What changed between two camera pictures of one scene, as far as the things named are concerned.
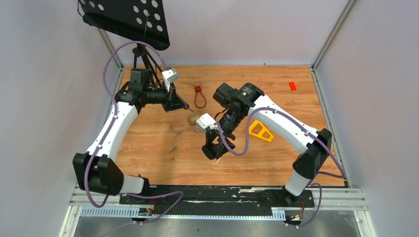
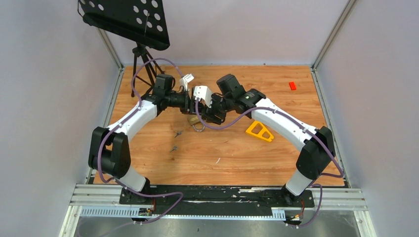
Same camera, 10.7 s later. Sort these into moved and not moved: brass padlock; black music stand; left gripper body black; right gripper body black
Moved: left gripper body black; right gripper body black
Not moved: brass padlock; black music stand
